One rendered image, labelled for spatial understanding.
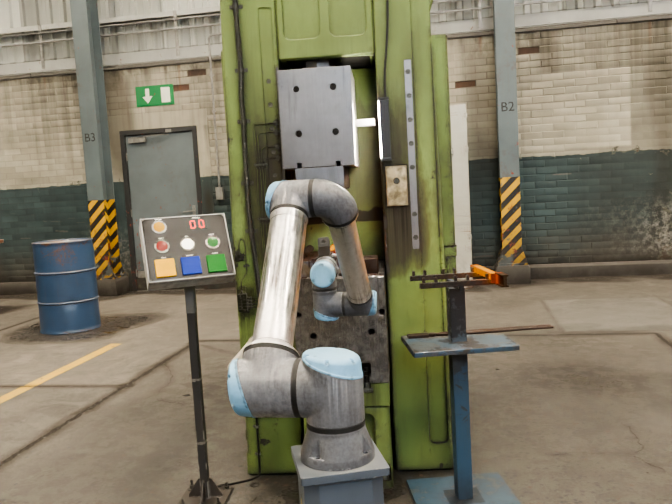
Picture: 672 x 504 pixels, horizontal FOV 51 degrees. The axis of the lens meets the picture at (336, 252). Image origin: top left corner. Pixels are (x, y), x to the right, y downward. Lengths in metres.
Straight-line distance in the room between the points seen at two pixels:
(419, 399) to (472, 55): 6.21
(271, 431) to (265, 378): 1.49
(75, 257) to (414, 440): 4.68
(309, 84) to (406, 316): 1.07
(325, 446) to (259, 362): 0.26
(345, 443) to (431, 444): 1.49
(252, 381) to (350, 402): 0.25
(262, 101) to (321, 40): 0.36
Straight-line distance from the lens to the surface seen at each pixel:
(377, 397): 2.96
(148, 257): 2.81
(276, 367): 1.79
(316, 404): 1.76
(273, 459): 3.31
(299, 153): 2.90
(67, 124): 10.18
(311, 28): 3.11
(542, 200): 8.79
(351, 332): 2.89
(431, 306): 3.08
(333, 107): 2.90
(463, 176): 8.10
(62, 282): 7.19
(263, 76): 3.10
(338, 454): 1.78
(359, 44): 3.08
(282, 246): 1.99
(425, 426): 3.21
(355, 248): 2.26
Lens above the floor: 1.30
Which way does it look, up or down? 6 degrees down
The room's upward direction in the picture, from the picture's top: 3 degrees counter-clockwise
